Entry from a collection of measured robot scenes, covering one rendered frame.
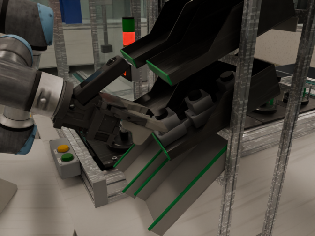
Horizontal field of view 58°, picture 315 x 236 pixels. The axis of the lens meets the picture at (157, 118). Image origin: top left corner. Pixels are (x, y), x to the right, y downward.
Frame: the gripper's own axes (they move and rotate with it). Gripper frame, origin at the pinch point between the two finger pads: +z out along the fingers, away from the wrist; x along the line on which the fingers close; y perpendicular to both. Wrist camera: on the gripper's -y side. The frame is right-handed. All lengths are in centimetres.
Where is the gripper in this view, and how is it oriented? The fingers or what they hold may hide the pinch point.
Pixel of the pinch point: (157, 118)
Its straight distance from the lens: 60.4
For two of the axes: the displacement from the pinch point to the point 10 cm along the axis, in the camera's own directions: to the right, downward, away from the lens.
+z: 8.5, 2.7, 4.5
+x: 3.4, 3.6, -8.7
